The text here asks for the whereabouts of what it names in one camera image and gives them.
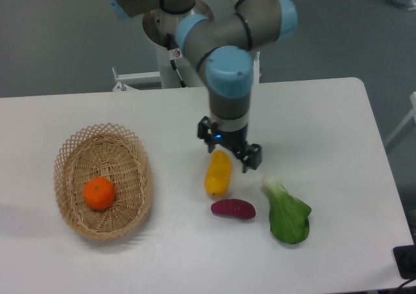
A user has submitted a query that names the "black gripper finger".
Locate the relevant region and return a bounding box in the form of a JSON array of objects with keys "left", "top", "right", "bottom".
[
  {"left": 232, "top": 142, "right": 262, "bottom": 173},
  {"left": 197, "top": 116, "right": 218, "bottom": 154}
]

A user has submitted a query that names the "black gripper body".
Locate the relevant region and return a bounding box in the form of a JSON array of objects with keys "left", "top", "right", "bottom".
[{"left": 211, "top": 123, "right": 248, "bottom": 154}]

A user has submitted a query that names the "orange fruit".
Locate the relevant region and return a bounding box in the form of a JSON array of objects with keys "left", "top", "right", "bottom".
[{"left": 83, "top": 177, "right": 116, "bottom": 210}]

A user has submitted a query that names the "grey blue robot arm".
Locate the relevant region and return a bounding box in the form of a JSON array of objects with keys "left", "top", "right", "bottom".
[{"left": 109, "top": 0, "right": 298, "bottom": 170}]

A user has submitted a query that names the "woven wicker basket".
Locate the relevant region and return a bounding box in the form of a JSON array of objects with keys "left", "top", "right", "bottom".
[{"left": 54, "top": 123, "right": 153, "bottom": 241}]

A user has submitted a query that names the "yellow mango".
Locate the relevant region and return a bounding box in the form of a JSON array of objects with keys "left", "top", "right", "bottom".
[{"left": 204, "top": 150, "right": 232, "bottom": 198}]

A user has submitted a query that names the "purple sweet potato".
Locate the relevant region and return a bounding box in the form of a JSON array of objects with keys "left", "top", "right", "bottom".
[{"left": 211, "top": 198, "right": 256, "bottom": 221}]

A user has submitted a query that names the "green bok choy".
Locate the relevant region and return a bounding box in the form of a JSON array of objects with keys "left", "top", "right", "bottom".
[{"left": 261, "top": 175, "right": 312, "bottom": 245}]

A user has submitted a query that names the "black device at table edge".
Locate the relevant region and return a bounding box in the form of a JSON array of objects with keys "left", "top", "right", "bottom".
[{"left": 393, "top": 245, "right": 415, "bottom": 279}]

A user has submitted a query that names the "black cable on pedestal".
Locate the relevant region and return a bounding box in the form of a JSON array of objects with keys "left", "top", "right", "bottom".
[{"left": 166, "top": 33, "right": 189, "bottom": 88}]

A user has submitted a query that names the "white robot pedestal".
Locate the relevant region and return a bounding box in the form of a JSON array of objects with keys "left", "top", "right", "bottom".
[{"left": 112, "top": 0, "right": 254, "bottom": 97}]

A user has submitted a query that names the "white frame at right edge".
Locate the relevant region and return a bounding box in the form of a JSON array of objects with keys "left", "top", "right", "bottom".
[{"left": 383, "top": 92, "right": 415, "bottom": 154}]

